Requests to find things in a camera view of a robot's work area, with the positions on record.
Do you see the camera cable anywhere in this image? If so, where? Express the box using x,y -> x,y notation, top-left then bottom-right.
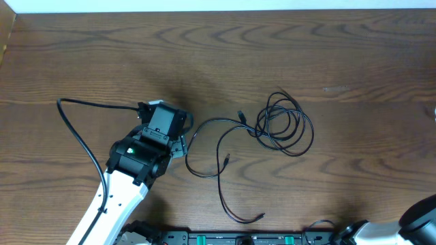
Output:
56,97 -> 144,245
302,219 -> 337,239

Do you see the right camera cable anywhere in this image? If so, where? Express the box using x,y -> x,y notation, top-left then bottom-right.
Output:
302,219 -> 337,239

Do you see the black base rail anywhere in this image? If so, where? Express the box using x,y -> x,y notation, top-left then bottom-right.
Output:
115,220 -> 338,245

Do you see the left camera cable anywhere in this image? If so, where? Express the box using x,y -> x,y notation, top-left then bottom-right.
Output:
56,97 -> 144,245

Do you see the thin black usb cable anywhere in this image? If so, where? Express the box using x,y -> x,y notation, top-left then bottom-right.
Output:
216,101 -> 300,225

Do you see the thick black usb cable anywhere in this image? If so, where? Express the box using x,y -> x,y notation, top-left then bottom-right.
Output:
185,91 -> 315,179

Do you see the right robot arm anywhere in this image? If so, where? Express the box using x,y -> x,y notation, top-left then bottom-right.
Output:
331,195 -> 435,245

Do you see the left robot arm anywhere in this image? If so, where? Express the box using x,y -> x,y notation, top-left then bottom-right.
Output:
68,101 -> 193,244

